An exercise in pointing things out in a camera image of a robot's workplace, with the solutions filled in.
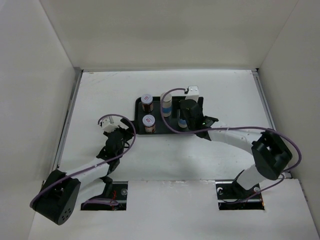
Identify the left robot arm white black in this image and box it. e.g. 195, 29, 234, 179
29, 117, 136, 225

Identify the grain bottle blue label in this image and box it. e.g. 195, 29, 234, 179
160, 92, 172, 118
177, 118, 188, 129

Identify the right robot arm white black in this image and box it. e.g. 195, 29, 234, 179
179, 99, 293, 198

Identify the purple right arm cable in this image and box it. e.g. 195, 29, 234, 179
159, 87, 302, 201

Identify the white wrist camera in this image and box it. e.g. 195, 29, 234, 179
184, 85, 200, 102
98, 118, 119, 133

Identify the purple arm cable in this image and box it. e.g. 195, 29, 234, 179
29, 113, 138, 211
159, 87, 302, 201

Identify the black rectangular plastic tray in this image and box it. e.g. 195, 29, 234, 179
132, 96, 190, 135

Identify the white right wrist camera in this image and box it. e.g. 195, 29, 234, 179
184, 85, 200, 102

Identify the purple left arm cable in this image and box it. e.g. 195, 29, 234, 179
29, 113, 138, 211

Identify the sauce jar white lid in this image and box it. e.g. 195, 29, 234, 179
140, 93, 153, 113
142, 114, 156, 134

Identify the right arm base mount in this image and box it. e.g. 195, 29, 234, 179
215, 179, 265, 211

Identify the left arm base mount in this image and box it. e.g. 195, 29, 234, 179
80, 176, 129, 211

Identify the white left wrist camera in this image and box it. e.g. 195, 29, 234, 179
98, 118, 119, 133

